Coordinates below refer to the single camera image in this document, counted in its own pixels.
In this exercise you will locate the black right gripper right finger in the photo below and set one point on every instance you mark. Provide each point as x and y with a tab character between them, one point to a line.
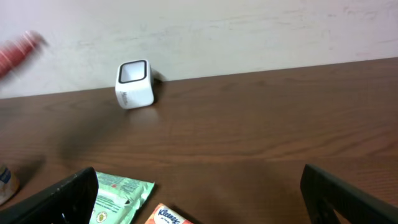
325	195

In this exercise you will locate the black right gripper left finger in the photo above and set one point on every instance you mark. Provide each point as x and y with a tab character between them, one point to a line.
69	201

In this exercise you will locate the teal wet wipes pack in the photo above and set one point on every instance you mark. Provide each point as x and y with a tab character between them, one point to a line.
118	199

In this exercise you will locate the green lid white jar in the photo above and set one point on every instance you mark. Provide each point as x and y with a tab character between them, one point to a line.
9	184

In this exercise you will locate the orange tissue pack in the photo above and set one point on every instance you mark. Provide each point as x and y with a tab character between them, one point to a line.
164	215

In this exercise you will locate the red snack package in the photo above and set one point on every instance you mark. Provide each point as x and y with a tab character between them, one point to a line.
18	52

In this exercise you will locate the white barcode scanner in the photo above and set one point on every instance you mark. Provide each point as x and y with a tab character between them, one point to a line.
134	85

